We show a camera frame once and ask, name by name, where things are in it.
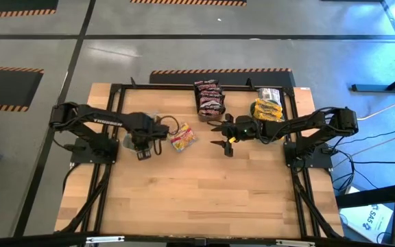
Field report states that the black floor cable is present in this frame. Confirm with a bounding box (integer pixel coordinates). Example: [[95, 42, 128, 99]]
[[350, 160, 395, 165], [334, 125, 395, 147]]

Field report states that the silver metal bracket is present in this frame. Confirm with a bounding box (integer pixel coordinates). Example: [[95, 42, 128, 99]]
[[275, 239, 317, 247], [85, 235, 125, 244]]

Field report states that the grey plastic bin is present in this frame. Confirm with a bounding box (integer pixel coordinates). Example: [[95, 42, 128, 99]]
[[121, 110, 163, 152]]

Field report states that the black floor beam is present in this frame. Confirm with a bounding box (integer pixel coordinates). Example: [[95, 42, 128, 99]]
[[335, 181, 395, 209]]

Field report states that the hazard-striped black floor mat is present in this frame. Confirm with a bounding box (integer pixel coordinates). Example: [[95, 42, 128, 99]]
[[0, 0, 60, 19], [149, 67, 296, 88], [0, 65, 45, 113], [130, 0, 248, 7]]

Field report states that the white blue noodle pack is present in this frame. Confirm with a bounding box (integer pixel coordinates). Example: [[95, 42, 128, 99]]
[[256, 87, 283, 102]]

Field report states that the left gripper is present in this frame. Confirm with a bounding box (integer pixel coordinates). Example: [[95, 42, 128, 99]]
[[128, 113, 170, 161]]

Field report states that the black aluminium table frame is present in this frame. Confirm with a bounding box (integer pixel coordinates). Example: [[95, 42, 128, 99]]
[[55, 77, 344, 241]]

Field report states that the teal plastic bin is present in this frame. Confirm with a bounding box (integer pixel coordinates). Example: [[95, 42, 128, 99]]
[[250, 101, 287, 142]]

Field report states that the dark brown plastic bin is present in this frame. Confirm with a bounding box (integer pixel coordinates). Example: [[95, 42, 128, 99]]
[[193, 79, 226, 123]]

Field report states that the red yellow Maruchan noodle pack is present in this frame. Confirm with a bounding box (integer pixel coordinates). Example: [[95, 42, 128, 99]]
[[167, 122, 198, 153]]

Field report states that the white floor cable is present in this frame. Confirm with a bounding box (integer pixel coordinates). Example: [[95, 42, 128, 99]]
[[357, 98, 395, 121]]

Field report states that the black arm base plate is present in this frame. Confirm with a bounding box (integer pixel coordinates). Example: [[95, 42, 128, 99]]
[[69, 137, 119, 165], [284, 141, 333, 169]]

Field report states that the black desk leg frame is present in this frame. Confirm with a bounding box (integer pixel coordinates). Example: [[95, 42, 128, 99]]
[[350, 0, 395, 93]]

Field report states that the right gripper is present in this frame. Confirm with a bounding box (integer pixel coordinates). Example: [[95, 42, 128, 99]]
[[209, 113, 265, 158]]

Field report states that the black Fire noodle pack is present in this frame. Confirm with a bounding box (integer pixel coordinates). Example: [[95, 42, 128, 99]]
[[197, 84, 223, 93], [193, 79, 219, 87], [199, 90, 225, 99], [199, 97, 226, 108], [199, 105, 226, 117]]

